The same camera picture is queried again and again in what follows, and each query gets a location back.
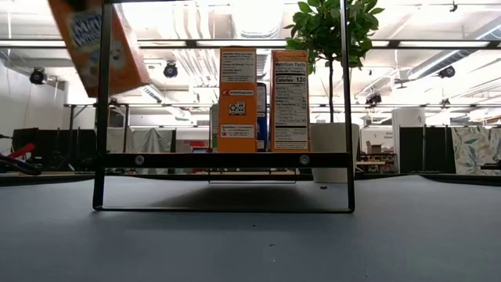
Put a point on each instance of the cluttered background workbench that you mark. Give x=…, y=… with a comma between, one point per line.
x=373, y=164

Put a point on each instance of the black partition panel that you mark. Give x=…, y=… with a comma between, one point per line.
x=430, y=150

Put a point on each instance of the black-legged background table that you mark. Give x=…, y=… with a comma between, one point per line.
x=78, y=105

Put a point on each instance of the black metal wood-top shelf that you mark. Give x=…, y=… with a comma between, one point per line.
x=219, y=160

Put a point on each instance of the blue Frosted Flakes cereal box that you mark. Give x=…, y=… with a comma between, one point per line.
x=262, y=133

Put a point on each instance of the black desk with monitors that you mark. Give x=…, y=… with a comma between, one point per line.
x=47, y=145

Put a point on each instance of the black table frame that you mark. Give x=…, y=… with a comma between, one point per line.
x=39, y=178

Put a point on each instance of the gray hanging cloth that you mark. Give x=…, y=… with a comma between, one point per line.
x=148, y=139

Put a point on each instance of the floral patterned curtain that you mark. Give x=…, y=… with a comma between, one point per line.
x=475, y=149

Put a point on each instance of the black ceiling spotlight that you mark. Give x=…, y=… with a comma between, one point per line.
x=170, y=70
x=373, y=99
x=447, y=72
x=38, y=76

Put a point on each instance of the blue table mat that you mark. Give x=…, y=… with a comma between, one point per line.
x=250, y=250

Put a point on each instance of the red background object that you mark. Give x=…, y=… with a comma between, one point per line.
x=21, y=150

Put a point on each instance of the orange Frosted Mini-Wheats cereal box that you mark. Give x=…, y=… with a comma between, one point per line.
x=78, y=43
x=289, y=98
x=236, y=78

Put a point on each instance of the white plant pot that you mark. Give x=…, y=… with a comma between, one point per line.
x=332, y=149

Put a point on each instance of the brown cardboard box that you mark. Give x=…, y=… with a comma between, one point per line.
x=375, y=148

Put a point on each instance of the green leafy potted tree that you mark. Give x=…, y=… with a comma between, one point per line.
x=325, y=31

